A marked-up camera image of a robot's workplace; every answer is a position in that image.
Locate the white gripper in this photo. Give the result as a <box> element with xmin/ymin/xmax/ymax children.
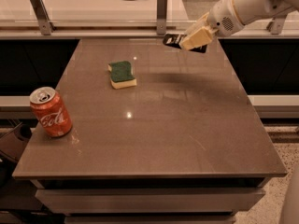
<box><xmin>179</xmin><ymin>0</ymin><xmax>245</xmax><ymax>50</ymax></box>

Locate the black rxbar chocolate bar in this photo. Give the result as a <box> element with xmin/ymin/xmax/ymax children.
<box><xmin>163</xmin><ymin>34</ymin><xmax>207</xmax><ymax>53</ymax></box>

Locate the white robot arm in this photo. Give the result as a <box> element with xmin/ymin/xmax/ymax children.
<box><xmin>183</xmin><ymin>0</ymin><xmax>299</xmax><ymax>224</ymax></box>

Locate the red coke can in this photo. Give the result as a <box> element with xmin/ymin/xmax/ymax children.
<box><xmin>29</xmin><ymin>87</ymin><xmax>72</xmax><ymax>137</ymax></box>

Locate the green yellow sponge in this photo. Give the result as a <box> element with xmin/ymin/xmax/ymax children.
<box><xmin>108</xmin><ymin>61</ymin><xmax>136</xmax><ymax>90</ymax></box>

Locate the grey cabinet drawer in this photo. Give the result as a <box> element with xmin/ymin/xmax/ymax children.
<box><xmin>36</xmin><ymin>188</ymin><xmax>264</xmax><ymax>214</ymax></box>

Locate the dark chair at left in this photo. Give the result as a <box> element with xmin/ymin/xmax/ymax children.
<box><xmin>0</xmin><ymin>123</ymin><xmax>32</xmax><ymax>163</ymax></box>

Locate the middle metal railing bracket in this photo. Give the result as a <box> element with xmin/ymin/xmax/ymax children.
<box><xmin>156</xmin><ymin>0</ymin><xmax>167</xmax><ymax>35</ymax></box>

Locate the metal railing bracket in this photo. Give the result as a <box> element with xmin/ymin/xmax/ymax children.
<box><xmin>266</xmin><ymin>15</ymin><xmax>287</xmax><ymax>35</ymax></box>
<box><xmin>29</xmin><ymin>0</ymin><xmax>54</xmax><ymax>35</ymax></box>
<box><xmin>156</xmin><ymin>0</ymin><xmax>167</xmax><ymax>35</ymax></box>

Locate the right metal railing bracket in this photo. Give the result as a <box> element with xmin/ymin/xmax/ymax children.
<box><xmin>266</xmin><ymin>15</ymin><xmax>287</xmax><ymax>35</ymax></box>

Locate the left metal railing bracket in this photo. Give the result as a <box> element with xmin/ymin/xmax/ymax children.
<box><xmin>29</xmin><ymin>0</ymin><xmax>54</xmax><ymax>35</ymax></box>

